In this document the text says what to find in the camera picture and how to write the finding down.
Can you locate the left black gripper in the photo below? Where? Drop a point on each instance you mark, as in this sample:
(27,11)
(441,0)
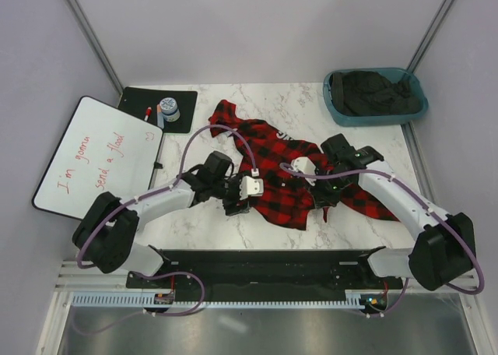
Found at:
(230,206)

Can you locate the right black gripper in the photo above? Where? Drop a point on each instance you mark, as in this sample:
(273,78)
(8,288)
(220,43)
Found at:
(322,198)

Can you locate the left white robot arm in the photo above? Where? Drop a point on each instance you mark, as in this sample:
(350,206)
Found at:
(106,235)

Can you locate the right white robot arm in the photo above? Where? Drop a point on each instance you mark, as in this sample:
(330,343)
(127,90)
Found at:
(444,244)

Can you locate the teal plastic bin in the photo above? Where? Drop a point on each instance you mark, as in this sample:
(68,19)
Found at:
(393,74)

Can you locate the blue orange eraser stick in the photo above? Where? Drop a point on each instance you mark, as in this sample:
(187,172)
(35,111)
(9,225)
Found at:
(159,117)

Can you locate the black clothing in bin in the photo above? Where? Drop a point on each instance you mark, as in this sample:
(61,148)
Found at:
(370,94)

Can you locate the white blue lidded jar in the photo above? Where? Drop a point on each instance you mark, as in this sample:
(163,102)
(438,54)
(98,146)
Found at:
(169,109)

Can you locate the red whiteboard marker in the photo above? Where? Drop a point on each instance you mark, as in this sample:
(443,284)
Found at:
(148,113)

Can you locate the black mat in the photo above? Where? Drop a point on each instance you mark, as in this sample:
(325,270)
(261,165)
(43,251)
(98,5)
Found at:
(135,101)

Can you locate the white dry erase board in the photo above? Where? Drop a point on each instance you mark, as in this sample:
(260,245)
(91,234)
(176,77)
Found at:
(102,149)

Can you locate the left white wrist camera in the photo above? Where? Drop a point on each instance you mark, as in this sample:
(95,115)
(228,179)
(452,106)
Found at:
(251,185)

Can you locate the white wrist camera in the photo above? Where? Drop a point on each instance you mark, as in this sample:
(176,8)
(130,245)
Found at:
(303,167)
(251,185)

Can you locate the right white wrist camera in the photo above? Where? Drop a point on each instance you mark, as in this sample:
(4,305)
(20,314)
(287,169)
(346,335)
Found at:
(303,167)

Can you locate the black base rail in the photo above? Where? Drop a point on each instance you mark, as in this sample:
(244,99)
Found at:
(265,275)

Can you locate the light blue cable duct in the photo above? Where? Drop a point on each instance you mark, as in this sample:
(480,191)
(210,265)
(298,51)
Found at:
(163,299)

